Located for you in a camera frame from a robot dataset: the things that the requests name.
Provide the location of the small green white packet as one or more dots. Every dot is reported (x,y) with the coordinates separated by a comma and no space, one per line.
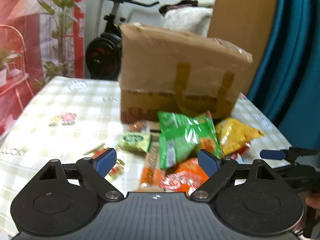
(135,142)

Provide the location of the yellow chip bag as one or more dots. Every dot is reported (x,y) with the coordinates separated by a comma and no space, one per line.
(233,135)

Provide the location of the white quilted blanket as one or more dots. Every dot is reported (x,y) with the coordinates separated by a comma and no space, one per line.
(189,19)

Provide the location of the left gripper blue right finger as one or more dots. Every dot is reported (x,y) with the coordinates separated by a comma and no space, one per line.
(219,172)

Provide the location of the person right hand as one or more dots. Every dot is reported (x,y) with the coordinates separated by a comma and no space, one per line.
(313,200)

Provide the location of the black exercise bike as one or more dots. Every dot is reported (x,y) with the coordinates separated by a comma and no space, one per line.
(103,54)

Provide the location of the red printed backdrop cloth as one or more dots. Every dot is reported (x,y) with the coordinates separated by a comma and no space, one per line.
(40,39)

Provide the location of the black garment with pink trim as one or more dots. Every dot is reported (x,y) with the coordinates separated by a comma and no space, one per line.
(183,3)

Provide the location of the orange red snack bag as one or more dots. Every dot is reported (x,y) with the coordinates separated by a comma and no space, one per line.
(184,177)

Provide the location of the cardboard box with plastic liner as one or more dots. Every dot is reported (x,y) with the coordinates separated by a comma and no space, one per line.
(180,72)

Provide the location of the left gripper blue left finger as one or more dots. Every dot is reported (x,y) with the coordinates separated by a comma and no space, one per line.
(93,172)

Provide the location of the orange cracker package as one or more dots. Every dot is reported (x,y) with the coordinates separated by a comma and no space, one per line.
(151,173)

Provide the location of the white cracker packet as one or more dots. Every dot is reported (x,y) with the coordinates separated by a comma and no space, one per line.
(143,126)

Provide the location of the green snack bag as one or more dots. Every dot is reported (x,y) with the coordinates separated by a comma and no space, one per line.
(182,137)

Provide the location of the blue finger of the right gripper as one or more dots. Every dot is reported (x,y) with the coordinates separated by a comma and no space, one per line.
(273,154)

